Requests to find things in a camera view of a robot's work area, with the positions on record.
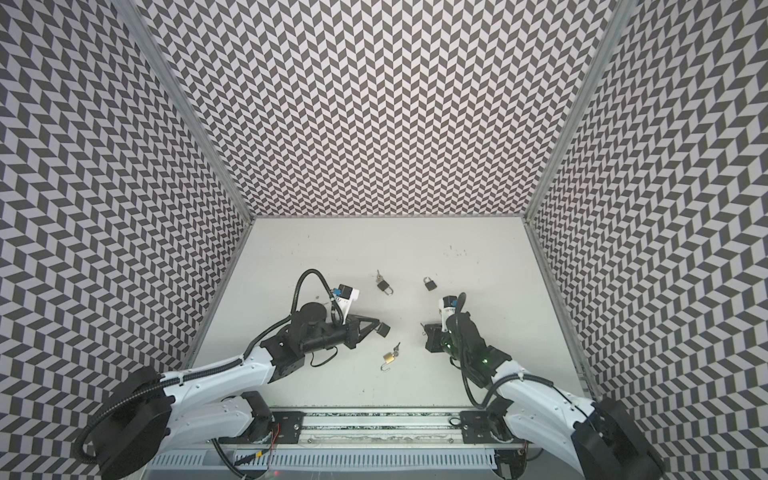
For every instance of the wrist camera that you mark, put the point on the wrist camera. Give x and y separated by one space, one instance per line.
449 309
341 299

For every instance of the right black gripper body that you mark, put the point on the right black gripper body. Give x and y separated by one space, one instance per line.
436 337

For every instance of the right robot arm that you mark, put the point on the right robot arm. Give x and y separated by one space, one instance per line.
540 408

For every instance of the brass padlock with keys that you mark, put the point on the brass padlock with keys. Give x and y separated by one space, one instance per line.
389 358

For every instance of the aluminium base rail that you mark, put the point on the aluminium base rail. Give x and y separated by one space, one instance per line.
361 441

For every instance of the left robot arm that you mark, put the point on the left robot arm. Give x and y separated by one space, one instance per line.
150 413

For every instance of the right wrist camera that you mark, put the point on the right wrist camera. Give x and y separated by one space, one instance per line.
449 309

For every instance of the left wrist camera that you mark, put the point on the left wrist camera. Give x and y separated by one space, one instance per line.
341 299

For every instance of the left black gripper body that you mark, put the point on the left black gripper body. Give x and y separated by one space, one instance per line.
351 332

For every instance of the black padlock top with keys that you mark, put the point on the black padlock top with keys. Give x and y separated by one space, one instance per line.
383 285

